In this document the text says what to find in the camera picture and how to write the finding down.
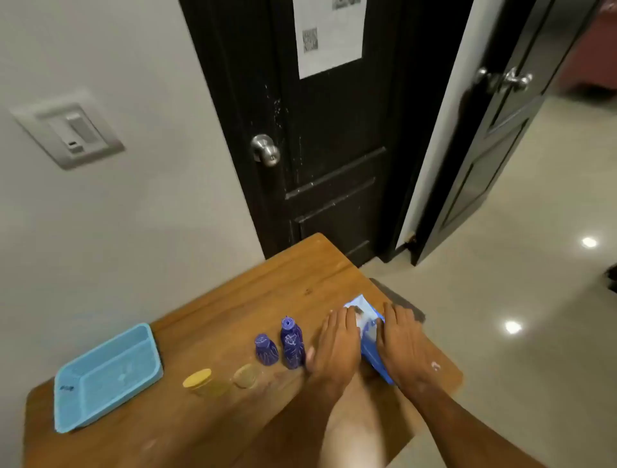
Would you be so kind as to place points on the person's right hand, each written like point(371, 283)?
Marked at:
point(405, 347)

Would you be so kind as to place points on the person's left hand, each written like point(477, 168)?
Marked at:
point(335, 352)

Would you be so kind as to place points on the blue wet wipes pack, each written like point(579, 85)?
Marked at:
point(370, 337)

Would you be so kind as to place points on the small blue patterned bottle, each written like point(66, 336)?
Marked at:
point(266, 352)

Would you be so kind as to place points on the pale yellow rounded bottle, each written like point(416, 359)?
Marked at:
point(246, 376)

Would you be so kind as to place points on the yellow capped bottle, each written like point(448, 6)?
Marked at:
point(197, 379)

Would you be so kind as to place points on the blue plastic basket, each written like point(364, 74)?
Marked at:
point(111, 381)

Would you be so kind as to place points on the person's left forearm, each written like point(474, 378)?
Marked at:
point(337, 400)

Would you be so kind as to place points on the person's right forearm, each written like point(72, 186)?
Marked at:
point(463, 424)

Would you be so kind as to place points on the wooden table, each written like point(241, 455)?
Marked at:
point(270, 289)

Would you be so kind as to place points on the black open door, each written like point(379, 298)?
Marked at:
point(482, 169)

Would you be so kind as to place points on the black panel door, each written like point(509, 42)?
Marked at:
point(337, 144)

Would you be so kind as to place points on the silver knob of open door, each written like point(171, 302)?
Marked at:
point(516, 80)

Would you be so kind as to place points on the white paper sheet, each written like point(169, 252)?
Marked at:
point(330, 43)

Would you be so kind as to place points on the dark red furniture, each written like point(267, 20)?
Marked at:
point(593, 53)

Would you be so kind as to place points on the grey wall light switch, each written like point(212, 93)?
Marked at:
point(70, 130)

